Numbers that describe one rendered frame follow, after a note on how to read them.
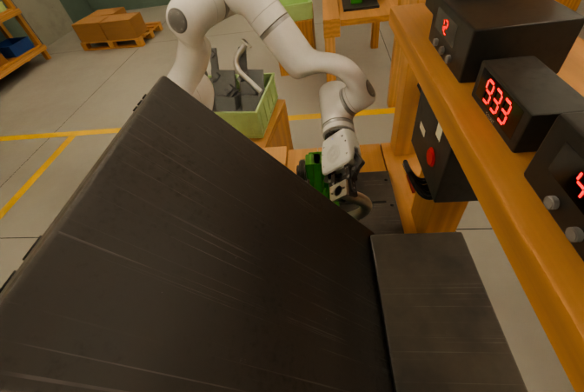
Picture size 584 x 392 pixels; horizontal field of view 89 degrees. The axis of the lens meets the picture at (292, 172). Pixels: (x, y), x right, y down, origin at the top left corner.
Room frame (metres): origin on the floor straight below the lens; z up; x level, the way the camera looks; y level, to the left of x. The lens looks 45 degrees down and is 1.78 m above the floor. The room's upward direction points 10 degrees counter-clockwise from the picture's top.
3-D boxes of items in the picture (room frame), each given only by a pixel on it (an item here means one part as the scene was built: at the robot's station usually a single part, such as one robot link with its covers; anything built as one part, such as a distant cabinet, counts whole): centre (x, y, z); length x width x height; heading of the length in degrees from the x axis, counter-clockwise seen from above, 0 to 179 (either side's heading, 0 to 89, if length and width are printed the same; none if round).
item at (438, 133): (0.37, -0.30, 1.42); 0.17 x 0.12 x 0.15; 170
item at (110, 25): (6.08, 2.61, 0.22); 1.20 x 0.81 x 0.44; 74
